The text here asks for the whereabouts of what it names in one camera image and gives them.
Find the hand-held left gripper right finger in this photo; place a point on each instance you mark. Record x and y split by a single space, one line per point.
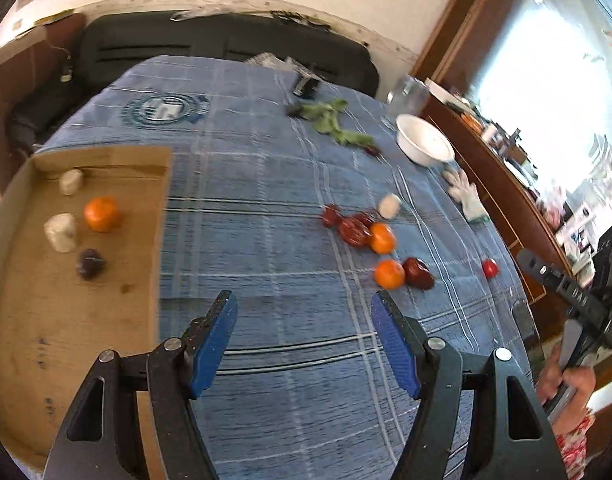
396 345

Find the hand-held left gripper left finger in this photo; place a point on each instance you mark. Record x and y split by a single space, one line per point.
213 345

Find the orange mandarin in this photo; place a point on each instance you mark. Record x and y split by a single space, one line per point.
102 214
383 239
389 274

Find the large dried red date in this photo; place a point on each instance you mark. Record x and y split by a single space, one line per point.
418 273

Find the red cherry tomato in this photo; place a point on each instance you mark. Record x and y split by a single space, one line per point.
490 268

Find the shallow cardboard tray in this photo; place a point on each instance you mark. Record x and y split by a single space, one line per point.
86 320

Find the person's right forearm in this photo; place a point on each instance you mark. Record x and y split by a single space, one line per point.
573 445

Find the person's right hand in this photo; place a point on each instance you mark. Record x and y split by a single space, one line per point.
581 385

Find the dark purple plum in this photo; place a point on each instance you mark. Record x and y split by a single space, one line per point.
90 264

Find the white glove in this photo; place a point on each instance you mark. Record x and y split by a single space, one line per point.
465 194

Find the blue plaid blanket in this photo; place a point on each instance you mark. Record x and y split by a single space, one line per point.
266 170

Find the white bowl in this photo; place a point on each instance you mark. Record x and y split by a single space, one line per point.
424 139

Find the small white vegetable chunk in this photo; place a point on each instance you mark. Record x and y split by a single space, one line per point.
71 182

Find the green leafy vegetable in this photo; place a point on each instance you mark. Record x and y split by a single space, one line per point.
331 121

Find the wooden framed window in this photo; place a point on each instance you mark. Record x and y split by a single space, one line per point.
536 60

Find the clear glass jar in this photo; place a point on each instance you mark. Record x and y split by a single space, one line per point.
408 95

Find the small black box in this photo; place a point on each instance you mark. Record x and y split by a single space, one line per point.
306 85

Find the striped cloth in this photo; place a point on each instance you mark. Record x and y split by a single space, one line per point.
266 59

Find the black sofa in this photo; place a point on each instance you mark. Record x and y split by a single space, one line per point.
186 35

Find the flat yellow box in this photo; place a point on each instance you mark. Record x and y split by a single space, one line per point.
51 19

